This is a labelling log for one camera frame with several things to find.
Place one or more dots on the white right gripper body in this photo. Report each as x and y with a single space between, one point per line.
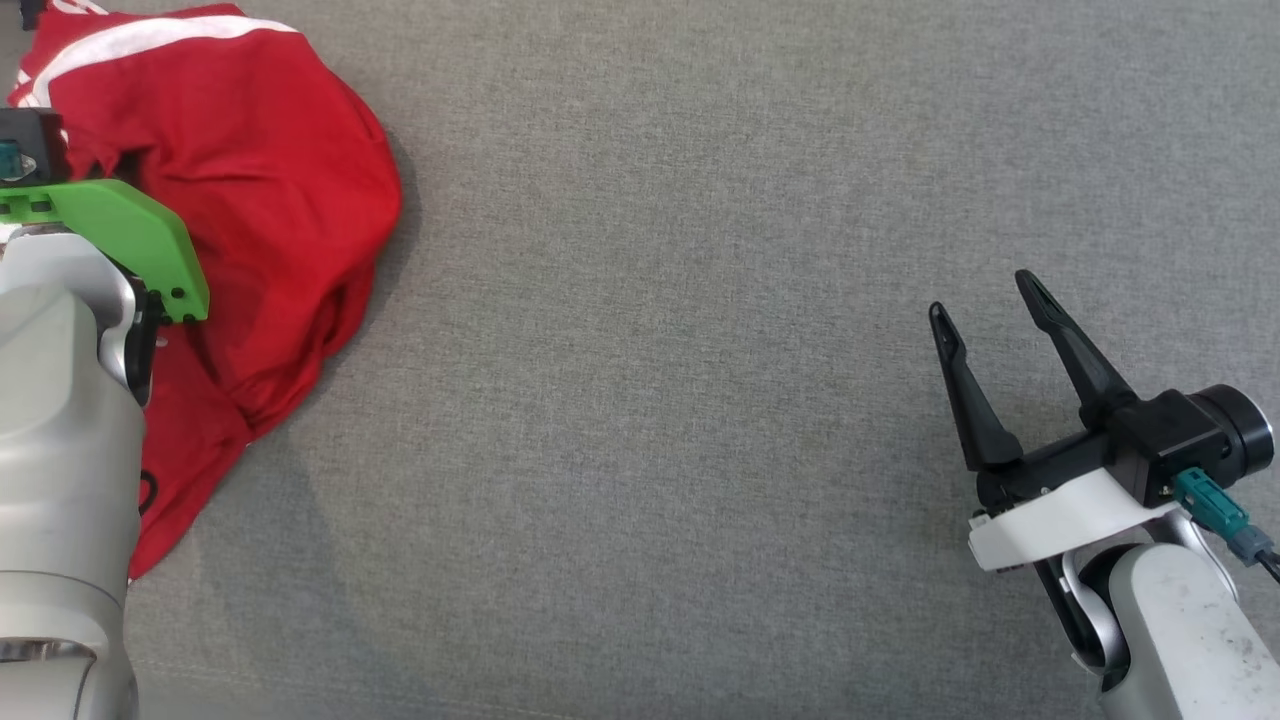
1060 520

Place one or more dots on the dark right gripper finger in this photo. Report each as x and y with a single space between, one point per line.
1085 375
975 410

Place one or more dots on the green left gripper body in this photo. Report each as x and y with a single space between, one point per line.
120 225

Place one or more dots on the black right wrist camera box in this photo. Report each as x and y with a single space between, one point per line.
1160 440

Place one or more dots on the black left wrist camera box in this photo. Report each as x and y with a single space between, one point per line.
40 135

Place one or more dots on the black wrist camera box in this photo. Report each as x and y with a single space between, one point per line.
40 135
1160 440

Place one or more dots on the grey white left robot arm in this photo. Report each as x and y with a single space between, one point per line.
60 450

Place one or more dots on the red shorts with white stripes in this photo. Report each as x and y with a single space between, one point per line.
260 180

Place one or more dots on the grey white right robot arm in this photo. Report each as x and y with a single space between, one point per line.
1190 640

